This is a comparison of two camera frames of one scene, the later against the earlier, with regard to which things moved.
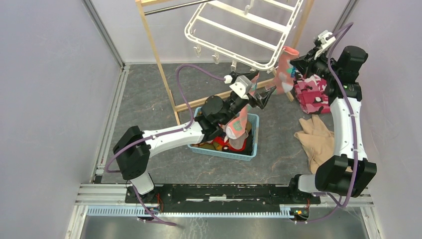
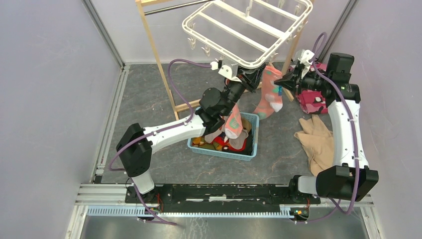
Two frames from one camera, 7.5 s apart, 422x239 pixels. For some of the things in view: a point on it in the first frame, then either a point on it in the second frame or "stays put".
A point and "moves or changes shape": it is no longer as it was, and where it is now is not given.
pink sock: (285, 77) to (272, 93)
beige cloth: (317, 140) stays put
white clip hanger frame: (248, 33) moves or changes shape
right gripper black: (306, 63) to (293, 80)
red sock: (220, 140) stays put
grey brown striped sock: (237, 143) stays put
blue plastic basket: (245, 157) stays put
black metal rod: (175, 7) stays put
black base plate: (218, 198) stays put
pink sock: (236, 129) moves or changes shape
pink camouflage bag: (310, 91) stays put
